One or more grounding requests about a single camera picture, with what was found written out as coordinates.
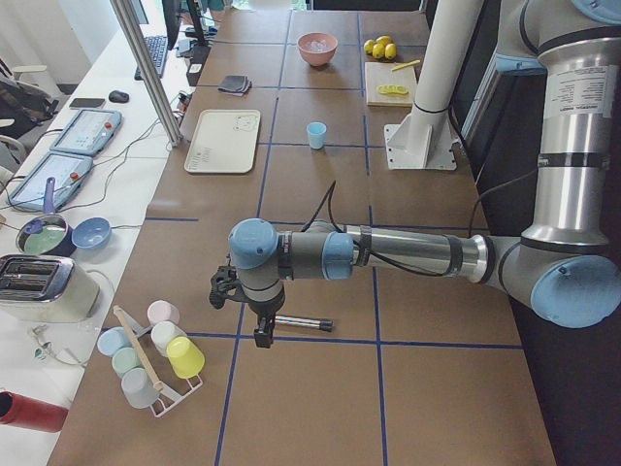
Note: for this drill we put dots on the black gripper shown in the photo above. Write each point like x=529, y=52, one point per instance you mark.
x=266, y=308

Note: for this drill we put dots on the black computer mouse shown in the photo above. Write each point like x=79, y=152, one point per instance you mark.
x=118, y=96

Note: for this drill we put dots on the pink upturned cup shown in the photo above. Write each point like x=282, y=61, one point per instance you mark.
x=161, y=310

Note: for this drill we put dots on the blue bowl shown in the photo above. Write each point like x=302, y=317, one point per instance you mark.
x=92, y=234

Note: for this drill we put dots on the white pedestal column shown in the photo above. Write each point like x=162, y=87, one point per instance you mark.
x=423, y=140

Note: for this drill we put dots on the pink bowl of ice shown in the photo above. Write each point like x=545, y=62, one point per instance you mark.
x=316, y=48

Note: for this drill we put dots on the grey folded cloth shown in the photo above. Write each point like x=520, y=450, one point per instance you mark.
x=235, y=84

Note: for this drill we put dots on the grey upturned cup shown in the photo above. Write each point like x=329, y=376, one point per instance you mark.
x=138, y=389

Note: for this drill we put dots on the green upturned cup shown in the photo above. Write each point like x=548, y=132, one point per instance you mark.
x=124, y=360

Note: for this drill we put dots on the steel muddler black cap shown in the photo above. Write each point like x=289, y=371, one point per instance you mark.
x=325, y=325

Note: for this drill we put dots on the lemon slices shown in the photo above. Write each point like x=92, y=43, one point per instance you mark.
x=392, y=89

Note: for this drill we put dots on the yellow lemon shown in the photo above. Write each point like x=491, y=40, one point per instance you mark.
x=369, y=46
x=384, y=40
x=378, y=51
x=390, y=51

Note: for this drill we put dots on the white wire cup rack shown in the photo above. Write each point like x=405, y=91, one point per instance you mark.
x=170, y=397

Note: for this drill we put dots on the aluminium frame post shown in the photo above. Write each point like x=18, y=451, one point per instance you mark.
x=130, y=27

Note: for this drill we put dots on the yellow plastic knife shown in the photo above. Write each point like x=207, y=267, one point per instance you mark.
x=401, y=66

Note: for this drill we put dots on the light blue plastic cup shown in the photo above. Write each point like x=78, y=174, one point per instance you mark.
x=316, y=132

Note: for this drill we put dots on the teach pendant near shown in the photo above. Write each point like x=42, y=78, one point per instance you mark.
x=69, y=171

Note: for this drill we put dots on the red bottle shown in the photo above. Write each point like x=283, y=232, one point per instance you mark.
x=25, y=412

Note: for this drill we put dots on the cream bear tray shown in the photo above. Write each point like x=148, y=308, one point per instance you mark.
x=223, y=142

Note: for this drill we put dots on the black smartphone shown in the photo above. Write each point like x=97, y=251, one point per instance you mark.
x=87, y=103

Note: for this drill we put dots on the wooden rack handle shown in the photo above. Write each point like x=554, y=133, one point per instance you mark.
x=123, y=319

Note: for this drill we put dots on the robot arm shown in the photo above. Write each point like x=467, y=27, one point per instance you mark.
x=557, y=266

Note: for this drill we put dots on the teach pendant far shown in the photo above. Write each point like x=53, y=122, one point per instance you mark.
x=88, y=132

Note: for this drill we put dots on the yellow upturned cup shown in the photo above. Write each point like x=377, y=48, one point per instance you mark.
x=185, y=357

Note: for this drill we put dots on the white upturned cup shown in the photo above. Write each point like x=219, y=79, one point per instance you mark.
x=162, y=333

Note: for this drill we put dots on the blue upturned cup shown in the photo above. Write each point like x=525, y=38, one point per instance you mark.
x=112, y=340

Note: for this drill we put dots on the teach pendant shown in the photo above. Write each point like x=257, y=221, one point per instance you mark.
x=88, y=132
x=69, y=171

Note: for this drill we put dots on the black keyboard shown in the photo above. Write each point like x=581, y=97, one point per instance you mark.
x=157, y=47

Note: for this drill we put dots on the blue saucepan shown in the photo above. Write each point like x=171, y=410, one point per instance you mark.
x=49, y=233

